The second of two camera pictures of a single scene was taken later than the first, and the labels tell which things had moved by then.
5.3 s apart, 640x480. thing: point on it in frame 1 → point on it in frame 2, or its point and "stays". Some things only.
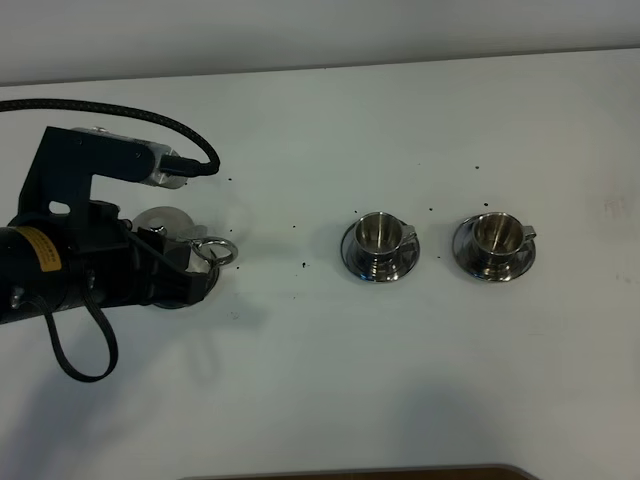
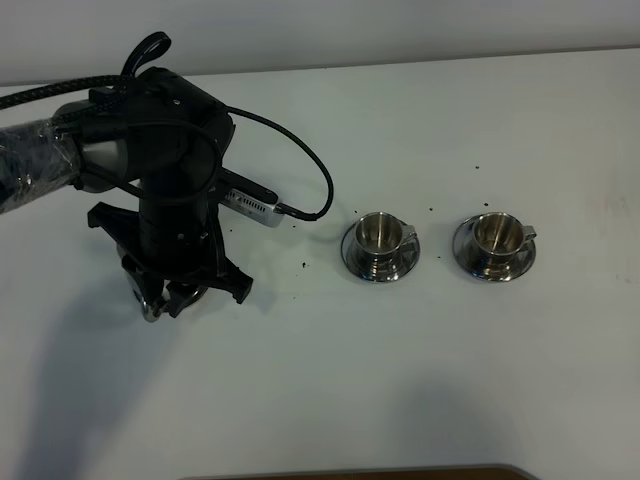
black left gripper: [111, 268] → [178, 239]
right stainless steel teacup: [497, 238] stays
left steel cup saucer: [406, 261] stays
